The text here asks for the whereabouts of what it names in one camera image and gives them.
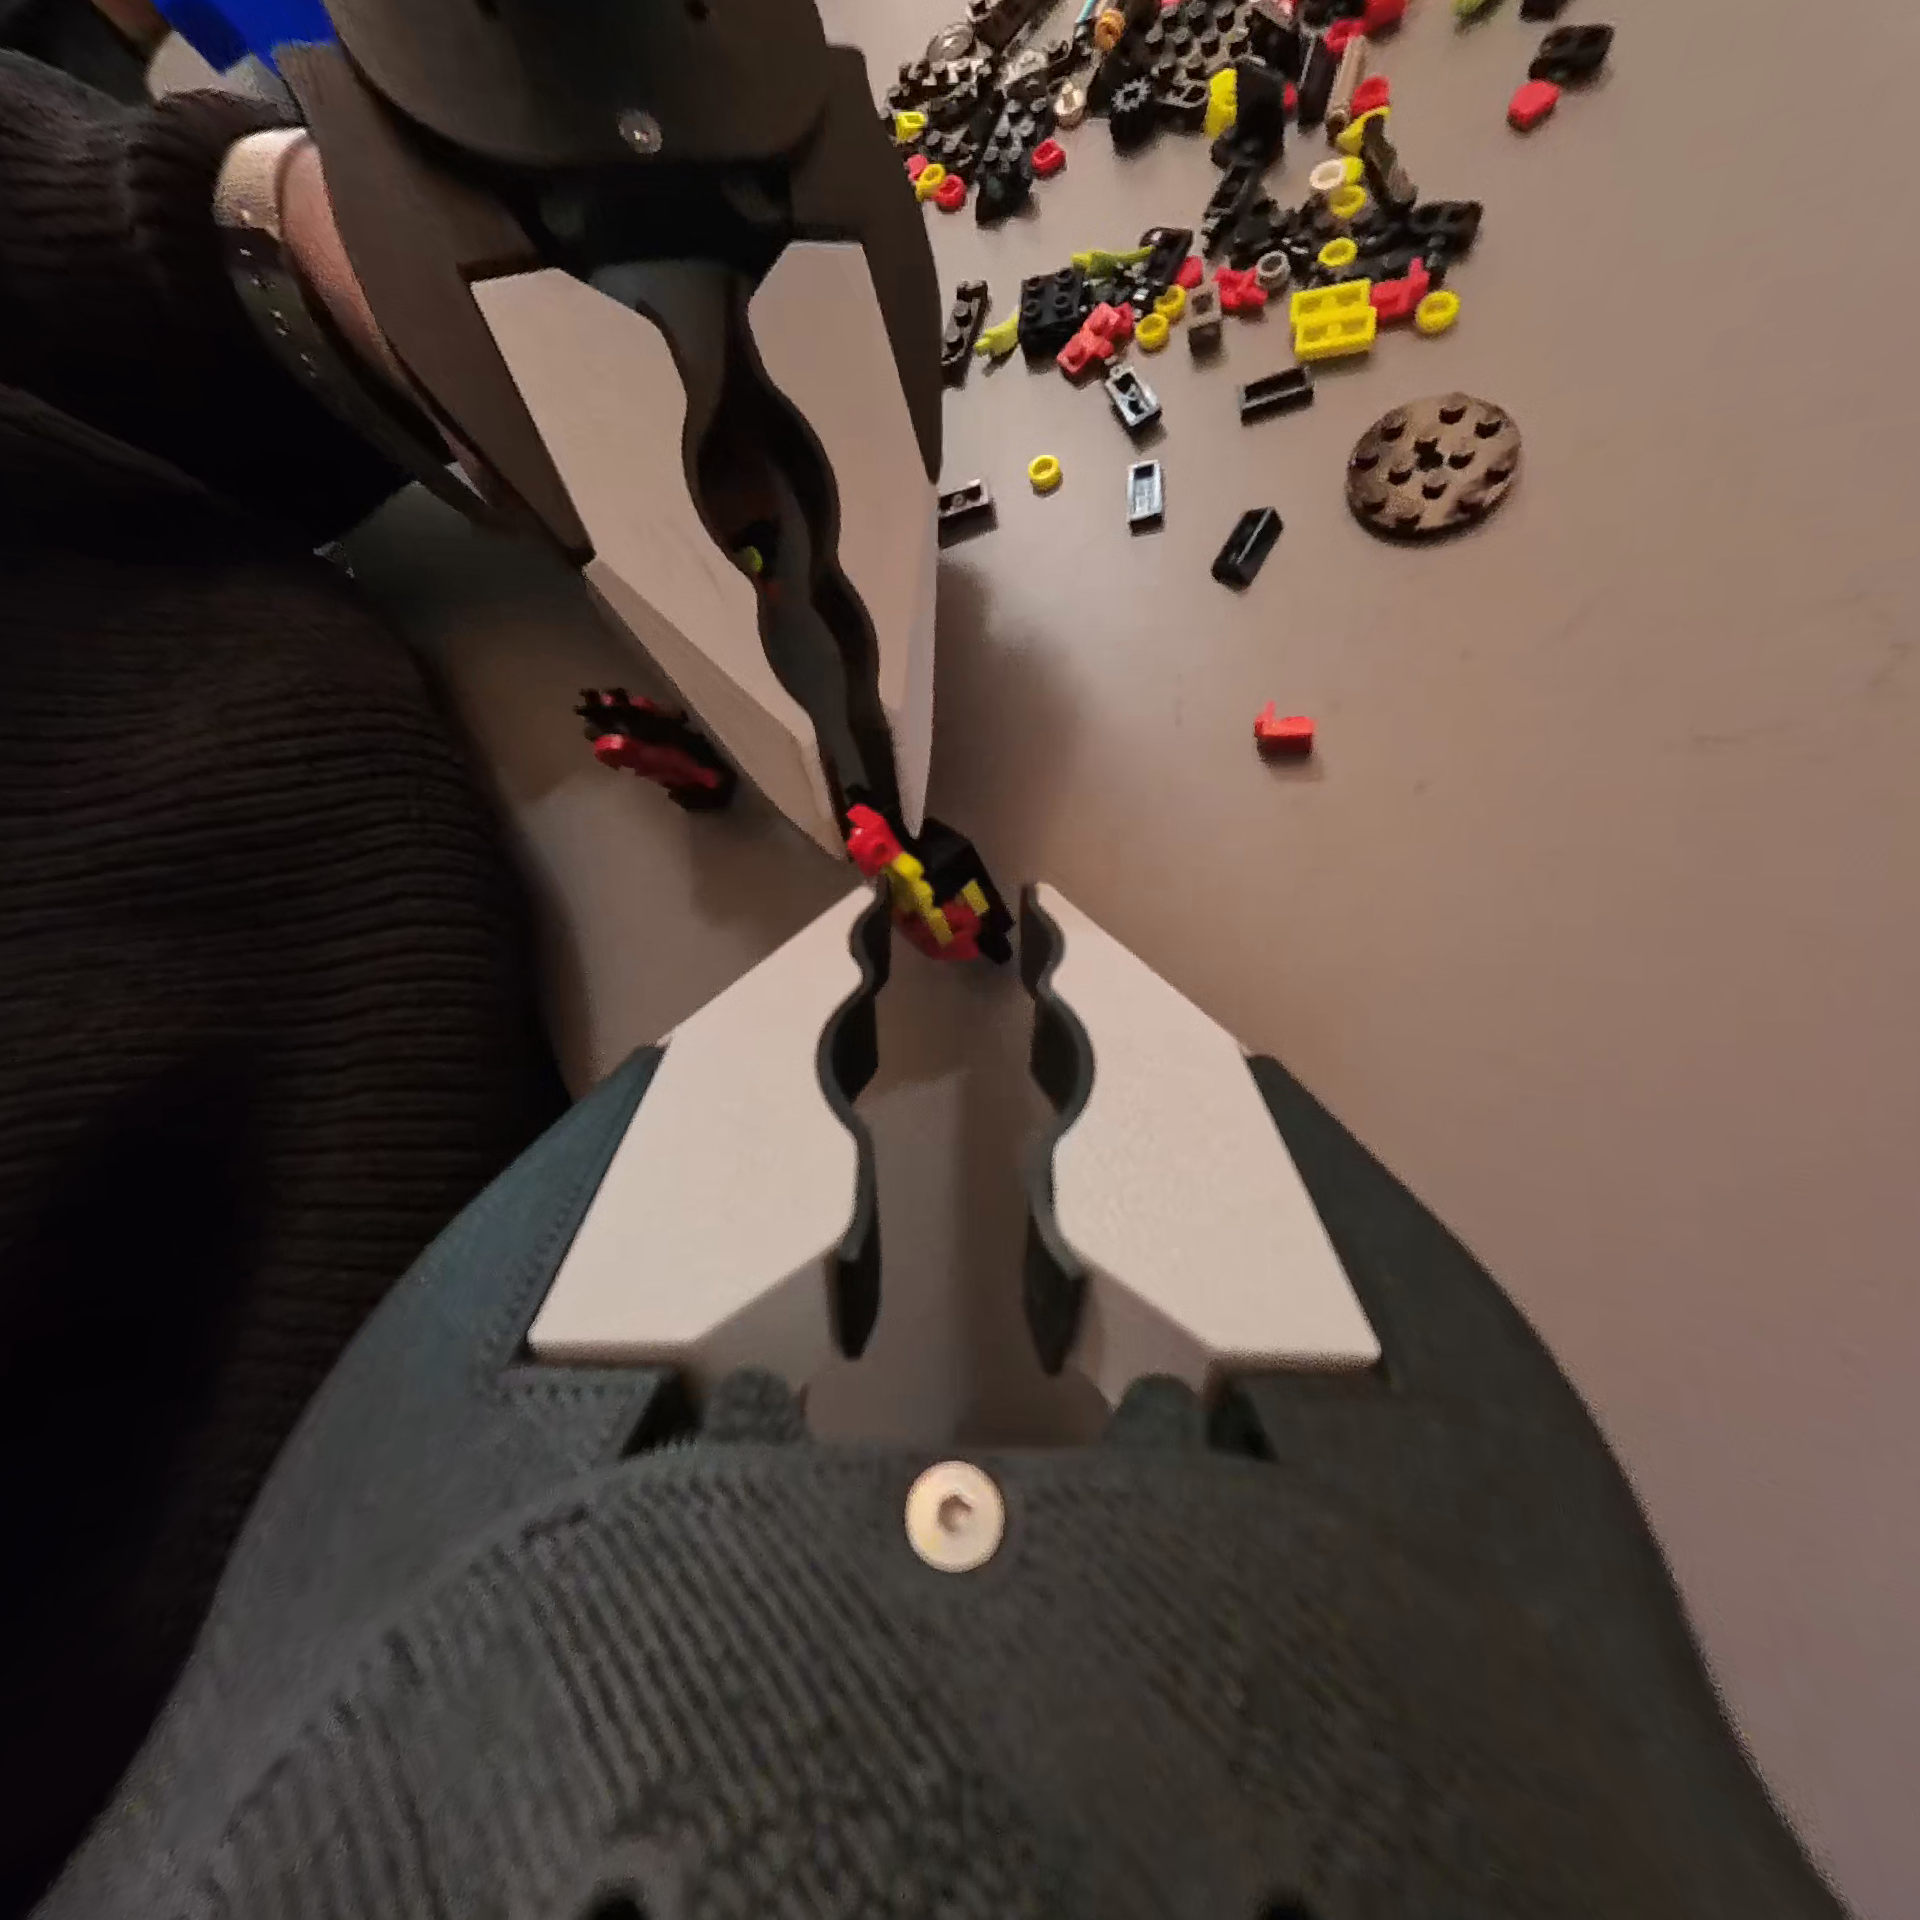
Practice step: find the grey perforated wristband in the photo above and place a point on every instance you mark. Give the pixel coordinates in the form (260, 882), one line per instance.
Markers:
(322, 368)

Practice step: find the pile of loose lego pieces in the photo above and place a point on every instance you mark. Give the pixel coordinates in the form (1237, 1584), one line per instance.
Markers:
(1328, 319)

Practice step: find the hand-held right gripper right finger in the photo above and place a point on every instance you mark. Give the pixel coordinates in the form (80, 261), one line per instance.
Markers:
(1201, 1215)

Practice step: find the person's left forearm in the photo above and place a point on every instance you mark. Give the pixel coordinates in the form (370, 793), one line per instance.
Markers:
(118, 271)

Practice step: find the black lego slope piece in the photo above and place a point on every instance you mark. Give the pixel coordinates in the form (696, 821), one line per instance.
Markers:
(1244, 548)

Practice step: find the person's left hand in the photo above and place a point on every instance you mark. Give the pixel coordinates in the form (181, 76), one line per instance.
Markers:
(338, 254)

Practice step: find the dark brown lego plate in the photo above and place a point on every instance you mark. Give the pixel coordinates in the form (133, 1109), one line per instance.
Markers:
(966, 510)

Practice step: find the person's black sweater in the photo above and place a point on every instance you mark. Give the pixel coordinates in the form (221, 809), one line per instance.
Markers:
(181, 975)

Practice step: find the blue plastic bin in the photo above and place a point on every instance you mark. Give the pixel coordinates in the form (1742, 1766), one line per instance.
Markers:
(241, 29)

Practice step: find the small red yellow lego assembly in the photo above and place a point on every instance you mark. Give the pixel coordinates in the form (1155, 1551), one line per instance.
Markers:
(945, 878)

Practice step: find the round dark lego plate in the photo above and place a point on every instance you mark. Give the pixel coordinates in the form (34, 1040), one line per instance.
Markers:
(1434, 465)

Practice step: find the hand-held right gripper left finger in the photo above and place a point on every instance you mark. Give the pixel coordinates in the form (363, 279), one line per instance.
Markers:
(704, 1200)

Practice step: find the grey lego tile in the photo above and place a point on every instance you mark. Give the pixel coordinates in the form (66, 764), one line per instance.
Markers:
(1145, 493)

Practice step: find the black red lego train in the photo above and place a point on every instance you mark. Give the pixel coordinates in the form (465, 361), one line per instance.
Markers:
(651, 750)

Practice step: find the small red lego piece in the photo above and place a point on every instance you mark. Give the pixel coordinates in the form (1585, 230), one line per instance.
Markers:
(1285, 729)

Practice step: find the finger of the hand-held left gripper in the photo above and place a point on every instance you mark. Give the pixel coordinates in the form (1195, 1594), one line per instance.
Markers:
(614, 450)
(862, 422)

